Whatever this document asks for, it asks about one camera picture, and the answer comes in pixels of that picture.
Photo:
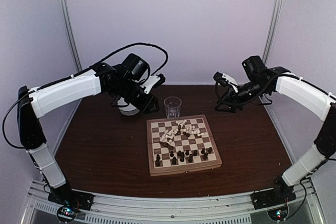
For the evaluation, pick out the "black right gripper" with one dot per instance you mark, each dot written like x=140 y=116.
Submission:
x=231 y=98

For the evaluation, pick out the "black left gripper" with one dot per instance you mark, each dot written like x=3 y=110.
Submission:
x=146 y=105

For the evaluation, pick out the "dark chess piece corner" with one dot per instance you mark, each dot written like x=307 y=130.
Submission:
x=157 y=161

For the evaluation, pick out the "dark chess pawn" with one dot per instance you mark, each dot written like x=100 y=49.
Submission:
x=205 y=156

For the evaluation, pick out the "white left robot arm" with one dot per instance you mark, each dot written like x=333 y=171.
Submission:
x=36 y=102

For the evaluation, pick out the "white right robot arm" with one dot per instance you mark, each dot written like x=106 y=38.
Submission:
x=319 y=102

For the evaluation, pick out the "pile of white chess pieces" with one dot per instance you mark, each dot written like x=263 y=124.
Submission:
x=197 y=127

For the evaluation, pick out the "pile of dark chess pieces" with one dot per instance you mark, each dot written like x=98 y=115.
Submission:
x=168 y=144

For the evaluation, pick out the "wooden chess board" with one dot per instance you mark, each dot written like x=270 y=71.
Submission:
x=166 y=167

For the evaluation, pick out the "clear drinking glass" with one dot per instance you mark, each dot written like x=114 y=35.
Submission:
x=172 y=107

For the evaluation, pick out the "white scalloped bowl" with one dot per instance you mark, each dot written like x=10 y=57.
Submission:
x=129 y=110

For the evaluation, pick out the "aluminium frame post right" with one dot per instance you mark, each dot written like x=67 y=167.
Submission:
x=276 y=10

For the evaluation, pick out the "aluminium frame post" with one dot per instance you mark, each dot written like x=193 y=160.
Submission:
x=70 y=36
x=276 y=10

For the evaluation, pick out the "aluminium front rail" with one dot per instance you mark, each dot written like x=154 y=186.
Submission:
x=236 y=208

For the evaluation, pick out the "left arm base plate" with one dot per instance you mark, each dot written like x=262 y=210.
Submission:
x=77 y=200

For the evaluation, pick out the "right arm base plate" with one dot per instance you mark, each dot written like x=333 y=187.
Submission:
x=268 y=198

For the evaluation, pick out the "aluminium frame post left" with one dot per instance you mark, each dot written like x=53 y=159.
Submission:
x=70 y=36

